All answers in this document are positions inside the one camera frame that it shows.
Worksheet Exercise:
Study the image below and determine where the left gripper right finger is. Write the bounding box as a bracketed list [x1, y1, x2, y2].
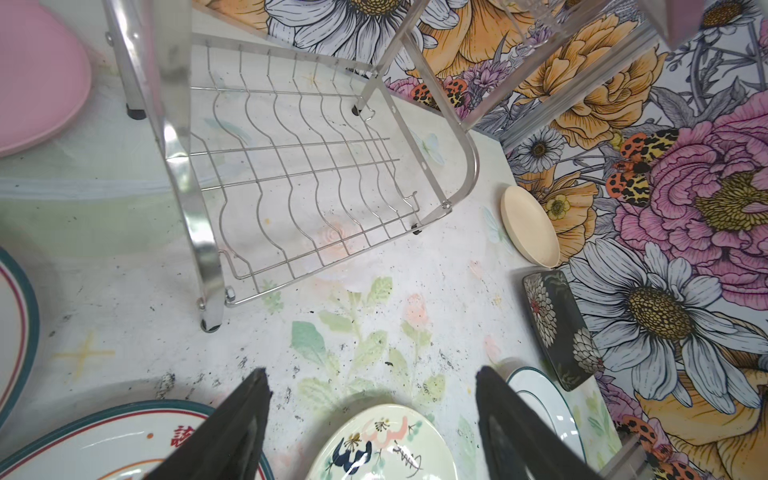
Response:
[476, 366, 600, 479]

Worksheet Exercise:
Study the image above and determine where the white plate black emblem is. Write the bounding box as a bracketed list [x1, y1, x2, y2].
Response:
[506, 367, 586, 461]

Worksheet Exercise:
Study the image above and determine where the cream plate floral pattern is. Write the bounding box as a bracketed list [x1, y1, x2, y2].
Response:
[306, 404, 458, 479]

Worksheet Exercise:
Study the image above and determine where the chrome two-tier dish rack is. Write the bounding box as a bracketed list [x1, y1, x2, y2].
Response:
[100, 0, 601, 334]

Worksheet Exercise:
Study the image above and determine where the white plate green red rim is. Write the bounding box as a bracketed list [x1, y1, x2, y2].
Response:
[0, 248, 40, 426]

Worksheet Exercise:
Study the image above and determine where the white plate orange sunburst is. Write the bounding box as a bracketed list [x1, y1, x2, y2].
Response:
[0, 400, 275, 480]

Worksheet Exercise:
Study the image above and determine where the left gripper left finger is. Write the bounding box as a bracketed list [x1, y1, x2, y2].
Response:
[147, 368, 272, 479]

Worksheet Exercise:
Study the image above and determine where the pink round plate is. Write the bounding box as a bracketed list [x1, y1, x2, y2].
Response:
[1, 1, 92, 157]

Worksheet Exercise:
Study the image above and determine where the beige round plate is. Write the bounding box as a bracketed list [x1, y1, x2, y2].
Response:
[500, 185, 560, 269]

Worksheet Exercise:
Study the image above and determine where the dark square floral plate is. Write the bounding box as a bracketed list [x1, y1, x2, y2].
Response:
[522, 270, 604, 391]

